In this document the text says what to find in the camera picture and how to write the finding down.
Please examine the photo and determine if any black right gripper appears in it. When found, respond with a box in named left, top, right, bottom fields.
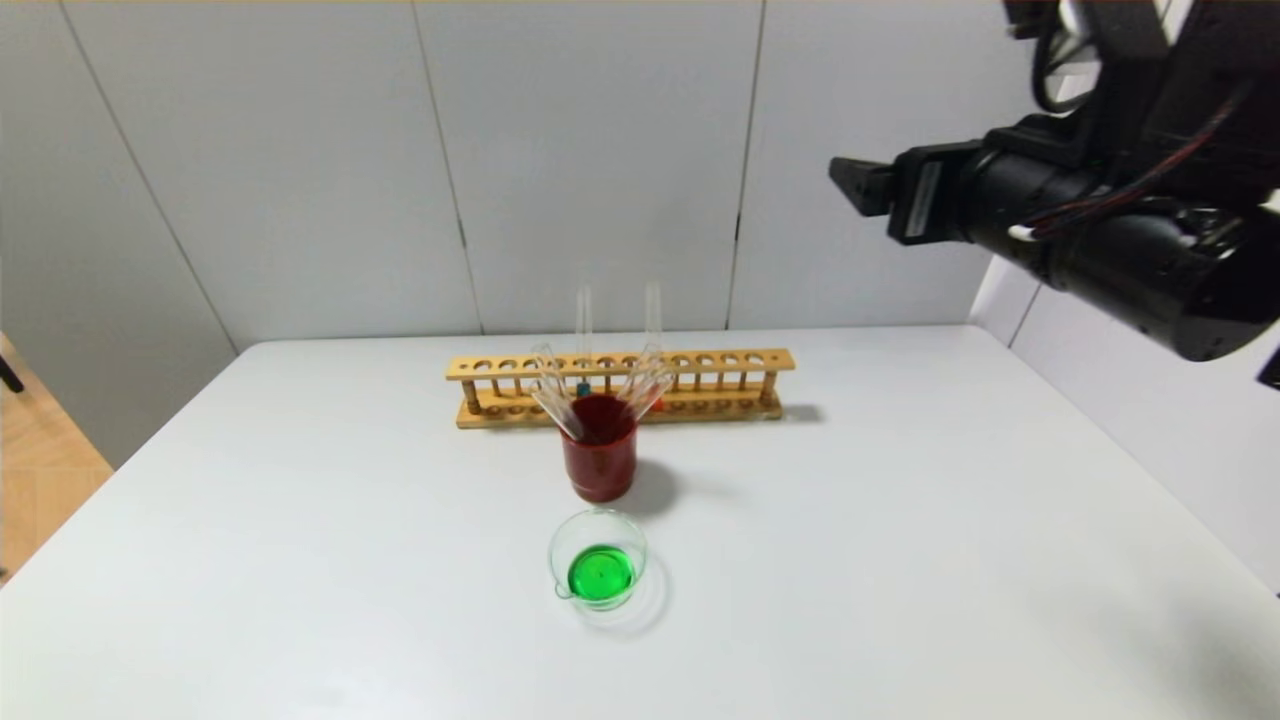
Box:
left=828, top=139, right=1079, bottom=283

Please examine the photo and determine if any blue pigment glass test tube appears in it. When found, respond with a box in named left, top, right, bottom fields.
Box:
left=574, top=285, right=593, bottom=399
left=533, top=343, right=587, bottom=441

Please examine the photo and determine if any yellow pigment glass test tube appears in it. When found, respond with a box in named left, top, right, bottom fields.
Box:
left=526, top=372, right=581, bottom=441

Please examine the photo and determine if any red pigment glass test tube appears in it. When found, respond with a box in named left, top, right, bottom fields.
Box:
left=645, top=282, right=667, bottom=413

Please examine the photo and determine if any empty glass test tube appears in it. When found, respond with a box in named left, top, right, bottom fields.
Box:
left=620, top=345, right=677, bottom=423

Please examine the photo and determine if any wooden test tube rack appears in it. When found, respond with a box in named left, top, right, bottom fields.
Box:
left=445, top=348, right=797, bottom=429

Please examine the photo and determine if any red plastic cup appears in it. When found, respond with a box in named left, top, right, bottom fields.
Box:
left=560, top=394, right=639, bottom=504

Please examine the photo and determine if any clear glass beaker dish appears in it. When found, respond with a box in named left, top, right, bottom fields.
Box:
left=547, top=508, right=669, bottom=631

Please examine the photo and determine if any black looped camera cable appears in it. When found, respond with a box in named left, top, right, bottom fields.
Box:
left=1005, top=0, right=1106, bottom=116

